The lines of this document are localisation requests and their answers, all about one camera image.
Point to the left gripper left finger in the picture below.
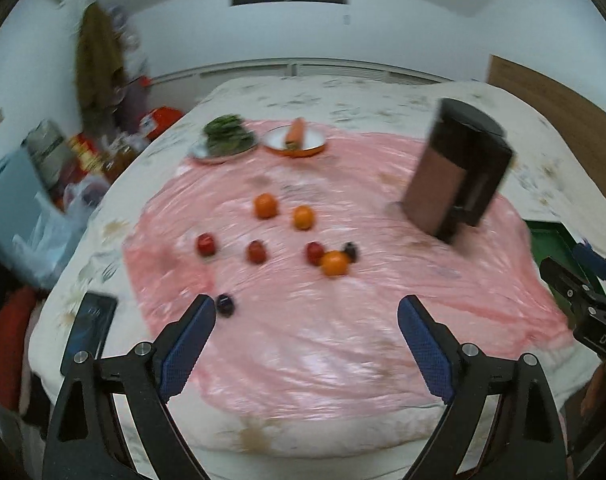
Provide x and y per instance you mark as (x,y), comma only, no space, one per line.
(85,438)

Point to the orange plate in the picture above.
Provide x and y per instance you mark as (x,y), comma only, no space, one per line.
(280,141)

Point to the carrot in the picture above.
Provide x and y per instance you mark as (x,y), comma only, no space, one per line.
(295,136)

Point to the wooden headboard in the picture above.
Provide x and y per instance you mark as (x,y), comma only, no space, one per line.
(581,123)

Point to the red tomato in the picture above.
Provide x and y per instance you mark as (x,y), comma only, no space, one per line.
(314,253)
(256,252)
(206,245)

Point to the white plastic bag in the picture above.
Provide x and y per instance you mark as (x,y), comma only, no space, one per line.
(54,238)

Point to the pink plastic sheet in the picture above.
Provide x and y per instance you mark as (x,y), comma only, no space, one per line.
(300,344)

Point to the small orange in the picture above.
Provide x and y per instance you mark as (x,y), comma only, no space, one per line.
(335,263)
(266,206)
(303,218)

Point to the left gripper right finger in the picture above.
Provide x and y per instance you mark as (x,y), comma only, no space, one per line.
(525,440)

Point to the dark plum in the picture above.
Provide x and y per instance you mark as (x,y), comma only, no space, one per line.
(351,251)
(225,306)

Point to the plate of green vegetables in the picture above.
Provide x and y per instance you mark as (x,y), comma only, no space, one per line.
(225,137)

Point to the hanging brown coat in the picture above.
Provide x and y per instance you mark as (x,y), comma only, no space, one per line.
(100,73)

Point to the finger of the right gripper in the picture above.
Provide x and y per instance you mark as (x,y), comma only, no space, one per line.
(587,257)
(567,285)

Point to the floral bed quilt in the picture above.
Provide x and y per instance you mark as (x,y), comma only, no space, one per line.
(545,182)

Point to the black cylindrical canister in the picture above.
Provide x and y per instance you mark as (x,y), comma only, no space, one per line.
(459,171)

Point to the black smartphone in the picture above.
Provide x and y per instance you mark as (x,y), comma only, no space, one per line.
(90,328)

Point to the green tray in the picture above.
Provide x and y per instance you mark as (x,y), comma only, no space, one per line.
(554,240)

